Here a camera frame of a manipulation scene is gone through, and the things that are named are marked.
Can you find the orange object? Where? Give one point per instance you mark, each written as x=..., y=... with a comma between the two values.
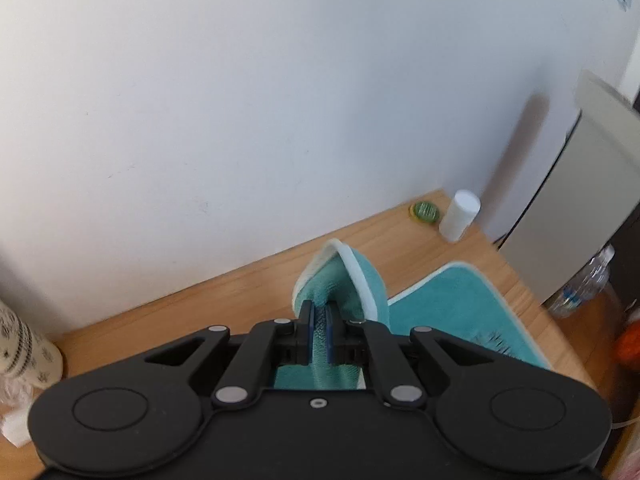
x=627, y=345

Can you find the green round lid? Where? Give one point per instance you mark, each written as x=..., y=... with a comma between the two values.
x=425, y=212

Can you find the clear water bottle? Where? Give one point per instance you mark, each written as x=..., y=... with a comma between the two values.
x=584, y=285

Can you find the teal towel white trim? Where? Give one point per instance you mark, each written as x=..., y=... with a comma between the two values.
x=456, y=299

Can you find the white pill bottle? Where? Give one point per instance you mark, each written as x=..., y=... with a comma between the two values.
x=462, y=210

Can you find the crumpled clear plastic bottle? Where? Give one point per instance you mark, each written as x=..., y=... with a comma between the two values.
x=16, y=392

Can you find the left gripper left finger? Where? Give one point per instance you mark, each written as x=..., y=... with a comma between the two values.
x=305, y=333

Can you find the cream cup red lid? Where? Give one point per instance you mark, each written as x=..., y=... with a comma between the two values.
x=26, y=355

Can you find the white cabinet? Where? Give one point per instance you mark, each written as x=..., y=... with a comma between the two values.
x=591, y=189

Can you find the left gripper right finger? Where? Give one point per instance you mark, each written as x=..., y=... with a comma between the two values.
x=334, y=334

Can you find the white folded paper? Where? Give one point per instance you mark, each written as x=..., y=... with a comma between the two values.
x=14, y=426

